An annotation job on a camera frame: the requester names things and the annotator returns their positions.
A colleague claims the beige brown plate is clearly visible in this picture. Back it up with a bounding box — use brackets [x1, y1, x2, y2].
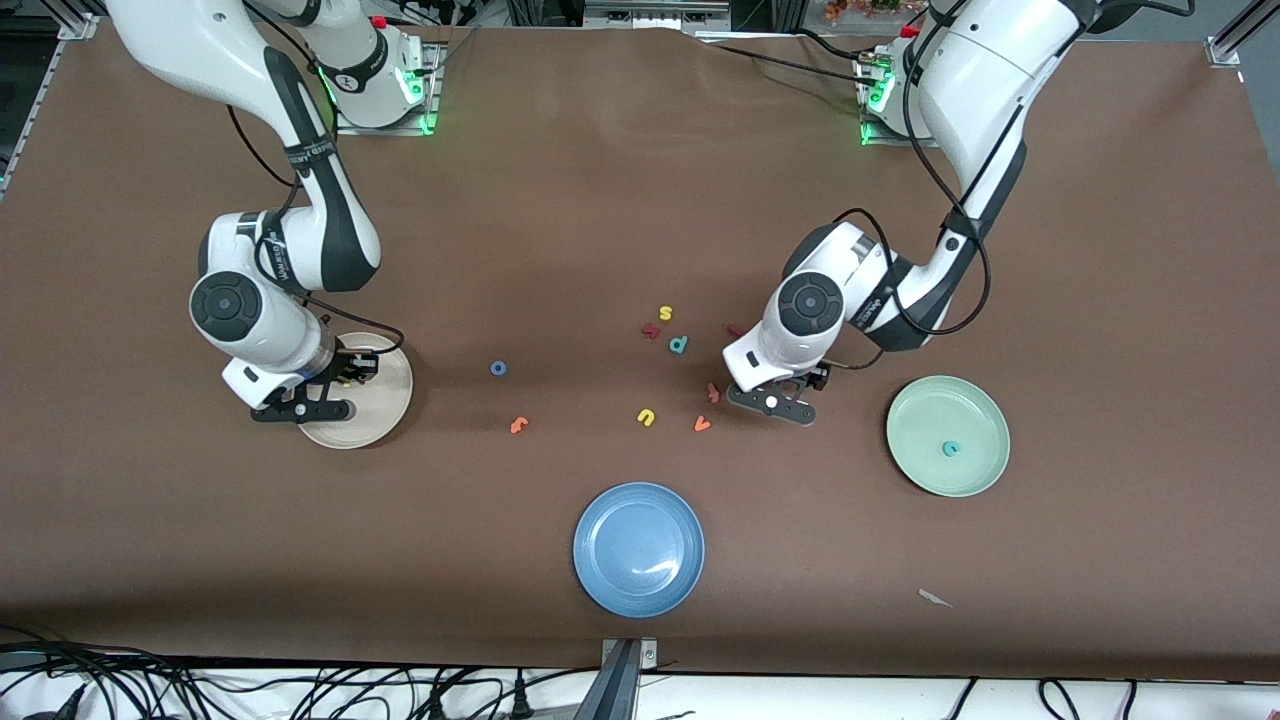
[295, 332, 414, 450]

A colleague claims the light green plate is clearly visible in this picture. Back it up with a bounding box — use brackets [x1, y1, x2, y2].
[886, 375, 1011, 498]

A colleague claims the blue plate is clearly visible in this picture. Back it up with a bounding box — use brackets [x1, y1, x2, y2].
[573, 482, 706, 619]

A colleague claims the brown table cover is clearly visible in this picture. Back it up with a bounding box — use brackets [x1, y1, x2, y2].
[0, 18, 1280, 683]

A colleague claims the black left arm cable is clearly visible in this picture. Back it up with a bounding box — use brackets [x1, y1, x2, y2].
[835, 0, 991, 371]

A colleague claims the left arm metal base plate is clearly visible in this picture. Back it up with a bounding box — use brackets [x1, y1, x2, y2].
[858, 55, 941, 149]

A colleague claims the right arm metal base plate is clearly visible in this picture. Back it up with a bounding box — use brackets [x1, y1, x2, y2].
[333, 40, 441, 136]

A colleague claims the black base cable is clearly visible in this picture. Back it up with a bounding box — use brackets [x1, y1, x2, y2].
[795, 28, 881, 63]
[700, 38, 881, 89]

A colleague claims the metal clamp bracket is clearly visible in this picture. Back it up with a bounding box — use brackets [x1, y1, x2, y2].
[600, 638, 659, 671]

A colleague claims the black camera pole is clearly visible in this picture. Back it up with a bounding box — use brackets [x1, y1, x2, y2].
[570, 640, 641, 720]

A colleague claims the silver metal frame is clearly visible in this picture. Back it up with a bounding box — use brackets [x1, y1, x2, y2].
[583, 0, 733, 31]

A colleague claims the aluminium frame extrusion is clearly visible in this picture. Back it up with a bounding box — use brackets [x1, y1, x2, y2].
[0, 12, 101, 196]
[1205, 0, 1280, 69]

